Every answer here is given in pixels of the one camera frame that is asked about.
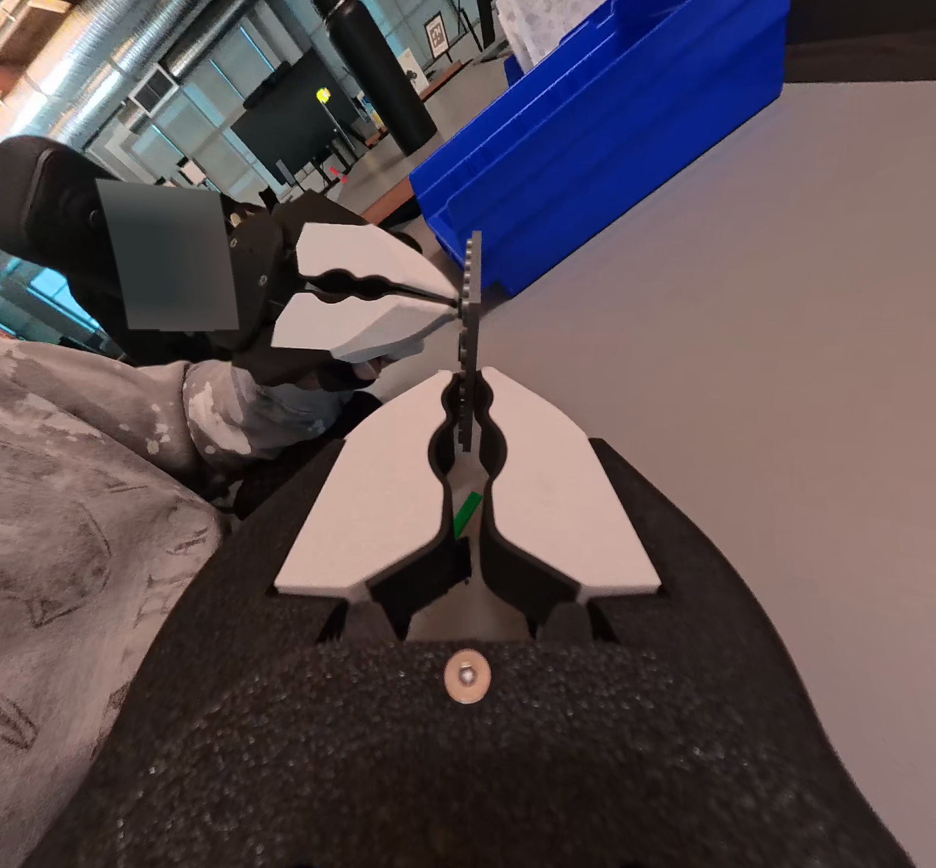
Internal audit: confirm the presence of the bright green lego plate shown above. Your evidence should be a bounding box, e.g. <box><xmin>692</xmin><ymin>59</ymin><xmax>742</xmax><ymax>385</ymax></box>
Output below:
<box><xmin>452</xmin><ymin>491</ymin><xmax>485</xmax><ymax>541</ymax></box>

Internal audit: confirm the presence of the silver ventilation duct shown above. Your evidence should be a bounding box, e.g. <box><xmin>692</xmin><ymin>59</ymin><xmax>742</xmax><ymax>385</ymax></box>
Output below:
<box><xmin>0</xmin><ymin>0</ymin><xmax>330</xmax><ymax>153</ymax></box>

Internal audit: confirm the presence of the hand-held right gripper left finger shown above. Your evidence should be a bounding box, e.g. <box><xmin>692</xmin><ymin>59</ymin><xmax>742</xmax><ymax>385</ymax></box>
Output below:
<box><xmin>273</xmin><ymin>368</ymin><xmax>451</xmax><ymax>600</ymax></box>

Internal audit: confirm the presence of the blue plastic bin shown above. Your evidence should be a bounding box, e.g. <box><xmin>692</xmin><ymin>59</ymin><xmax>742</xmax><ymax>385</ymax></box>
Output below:
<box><xmin>408</xmin><ymin>0</ymin><xmax>798</xmax><ymax>297</ymax></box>

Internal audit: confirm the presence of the ceiling air vent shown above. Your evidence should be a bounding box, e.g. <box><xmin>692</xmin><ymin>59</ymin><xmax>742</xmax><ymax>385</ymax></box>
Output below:
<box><xmin>126</xmin><ymin>67</ymin><xmax>180</xmax><ymax>116</ymax></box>

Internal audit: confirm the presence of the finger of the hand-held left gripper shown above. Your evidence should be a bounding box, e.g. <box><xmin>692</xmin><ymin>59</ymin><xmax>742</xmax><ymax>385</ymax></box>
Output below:
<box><xmin>269</xmin><ymin>289</ymin><xmax>459</xmax><ymax>365</ymax></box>
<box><xmin>294</xmin><ymin>222</ymin><xmax>460</xmax><ymax>308</ymax></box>

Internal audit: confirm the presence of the person's left forearm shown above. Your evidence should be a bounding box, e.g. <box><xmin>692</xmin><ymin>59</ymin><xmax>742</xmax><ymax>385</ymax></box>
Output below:
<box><xmin>124</xmin><ymin>358</ymin><xmax>361</xmax><ymax>478</ymax></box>

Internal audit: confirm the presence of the black monitor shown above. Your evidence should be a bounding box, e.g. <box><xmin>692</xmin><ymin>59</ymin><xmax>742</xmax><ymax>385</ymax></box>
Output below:
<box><xmin>231</xmin><ymin>47</ymin><xmax>362</xmax><ymax>170</ymax></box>

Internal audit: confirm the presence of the black water bottle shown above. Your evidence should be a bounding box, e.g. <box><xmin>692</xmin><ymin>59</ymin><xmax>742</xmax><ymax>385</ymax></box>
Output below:
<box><xmin>312</xmin><ymin>0</ymin><xmax>440</xmax><ymax>157</ymax></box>

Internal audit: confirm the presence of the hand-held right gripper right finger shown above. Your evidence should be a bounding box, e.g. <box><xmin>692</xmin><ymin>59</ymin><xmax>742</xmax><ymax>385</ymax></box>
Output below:
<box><xmin>479</xmin><ymin>366</ymin><xmax>664</xmax><ymax>600</ymax></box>

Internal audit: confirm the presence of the grey lego baseplate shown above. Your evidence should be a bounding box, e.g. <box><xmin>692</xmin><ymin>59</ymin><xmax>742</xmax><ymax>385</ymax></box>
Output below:
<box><xmin>452</xmin><ymin>229</ymin><xmax>487</xmax><ymax>455</ymax></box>

